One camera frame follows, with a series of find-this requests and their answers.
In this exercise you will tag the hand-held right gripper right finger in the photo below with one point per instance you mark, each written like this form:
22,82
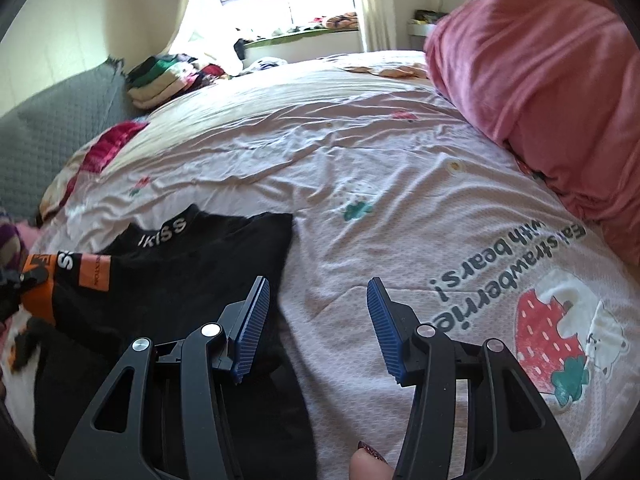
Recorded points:
385,330

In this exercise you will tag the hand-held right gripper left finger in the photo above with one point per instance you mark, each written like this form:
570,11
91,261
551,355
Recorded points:
252,330

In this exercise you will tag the black turtleneck top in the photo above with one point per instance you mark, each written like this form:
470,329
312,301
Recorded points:
190,270

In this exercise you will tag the stack of folded clothes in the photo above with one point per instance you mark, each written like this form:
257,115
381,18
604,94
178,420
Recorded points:
160,80

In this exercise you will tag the clothes on windowsill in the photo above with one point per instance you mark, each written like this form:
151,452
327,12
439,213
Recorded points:
340,21

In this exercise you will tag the person's right hand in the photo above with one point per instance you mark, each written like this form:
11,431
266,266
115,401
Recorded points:
372,465

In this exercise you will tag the pink pillow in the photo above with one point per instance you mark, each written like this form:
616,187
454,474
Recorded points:
27,237

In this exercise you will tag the striped purple blanket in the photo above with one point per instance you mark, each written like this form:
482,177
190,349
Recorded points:
10,240

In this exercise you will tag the cream pillow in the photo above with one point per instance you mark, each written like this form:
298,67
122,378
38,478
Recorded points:
65,185

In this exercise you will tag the red patterned cloth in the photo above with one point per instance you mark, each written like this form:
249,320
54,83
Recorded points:
112,142

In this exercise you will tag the grey quilted headboard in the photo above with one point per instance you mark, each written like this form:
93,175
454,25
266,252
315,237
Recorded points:
50,125

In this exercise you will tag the pink printed quilt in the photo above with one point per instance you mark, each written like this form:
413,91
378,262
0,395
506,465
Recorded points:
375,160

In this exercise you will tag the peach floral sheet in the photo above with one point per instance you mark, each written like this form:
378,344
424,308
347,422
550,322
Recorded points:
390,70

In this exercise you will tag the black and white cloth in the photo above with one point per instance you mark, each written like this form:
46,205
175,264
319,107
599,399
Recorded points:
245,50

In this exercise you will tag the white sheer curtain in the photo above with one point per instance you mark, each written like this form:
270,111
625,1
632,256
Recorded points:
200,20

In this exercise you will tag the green windowsill mat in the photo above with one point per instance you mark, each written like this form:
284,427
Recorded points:
280,37

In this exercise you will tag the white dresser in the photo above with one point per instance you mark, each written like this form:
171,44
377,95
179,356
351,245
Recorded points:
420,35

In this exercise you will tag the pink blanket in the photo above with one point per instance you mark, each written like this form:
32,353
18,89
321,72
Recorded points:
540,60

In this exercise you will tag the cream curtain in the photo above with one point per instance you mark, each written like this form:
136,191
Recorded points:
375,5

